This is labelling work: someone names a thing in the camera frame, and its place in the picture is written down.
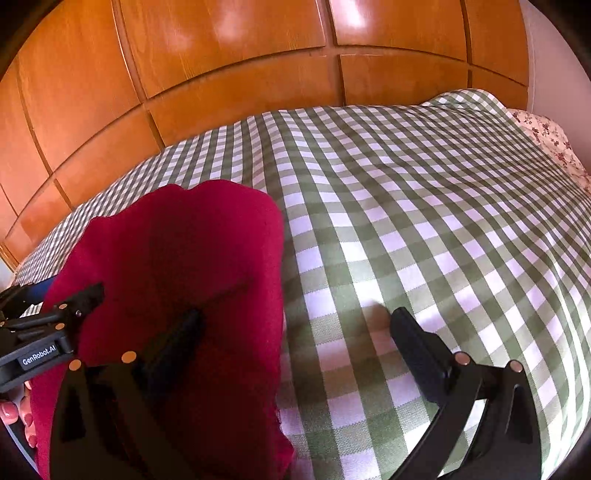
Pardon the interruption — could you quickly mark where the wooden wardrobe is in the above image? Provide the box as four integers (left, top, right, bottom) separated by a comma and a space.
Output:
0, 0, 532, 273

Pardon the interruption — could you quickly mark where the person's left hand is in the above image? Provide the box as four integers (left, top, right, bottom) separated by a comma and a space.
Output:
0, 381, 38, 450

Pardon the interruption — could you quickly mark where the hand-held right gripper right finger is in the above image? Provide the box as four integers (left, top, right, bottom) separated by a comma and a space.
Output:
390, 307, 542, 480

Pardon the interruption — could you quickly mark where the green checked blanket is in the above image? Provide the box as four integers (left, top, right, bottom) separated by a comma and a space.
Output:
11, 88, 591, 480

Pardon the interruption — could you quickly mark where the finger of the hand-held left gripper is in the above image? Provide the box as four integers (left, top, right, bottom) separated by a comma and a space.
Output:
0, 282, 51, 319
18, 282, 105, 342

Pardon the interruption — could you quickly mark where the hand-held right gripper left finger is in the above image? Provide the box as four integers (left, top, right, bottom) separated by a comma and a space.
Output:
48, 308, 206, 480

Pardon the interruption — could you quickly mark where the red knit garment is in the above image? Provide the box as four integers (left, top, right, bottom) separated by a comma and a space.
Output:
28, 181, 296, 480

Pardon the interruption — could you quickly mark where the floral pillow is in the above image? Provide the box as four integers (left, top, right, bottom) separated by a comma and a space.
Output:
505, 108, 591, 185

